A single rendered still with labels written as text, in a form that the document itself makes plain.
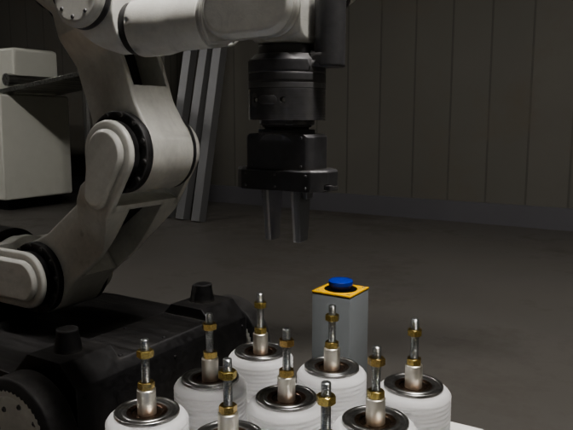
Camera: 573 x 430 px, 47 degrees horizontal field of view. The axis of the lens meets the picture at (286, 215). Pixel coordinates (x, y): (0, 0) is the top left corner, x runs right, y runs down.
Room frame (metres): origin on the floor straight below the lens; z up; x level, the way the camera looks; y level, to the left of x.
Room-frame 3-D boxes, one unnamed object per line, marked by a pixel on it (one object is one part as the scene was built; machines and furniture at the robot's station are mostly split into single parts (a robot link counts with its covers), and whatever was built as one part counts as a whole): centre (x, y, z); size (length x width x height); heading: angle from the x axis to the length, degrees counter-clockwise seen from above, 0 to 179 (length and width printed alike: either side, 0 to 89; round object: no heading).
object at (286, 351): (0.76, 0.00, 0.30); 0.01 x 0.01 x 0.08
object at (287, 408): (0.76, 0.00, 0.25); 0.08 x 0.08 x 0.01
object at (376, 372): (0.70, -0.10, 0.30); 0.01 x 0.01 x 0.08
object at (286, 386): (0.76, 0.00, 0.26); 0.02 x 0.02 x 0.03
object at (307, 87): (0.76, 0.00, 0.57); 0.13 x 0.10 x 0.12; 61
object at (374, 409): (0.70, -0.10, 0.26); 0.02 x 0.02 x 0.03
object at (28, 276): (1.34, 0.50, 0.28); 0.21 x 0.20 x 0.13; 58
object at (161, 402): (0.72, 0.16, 0.25); 0.08 x 0.08 x 0.01
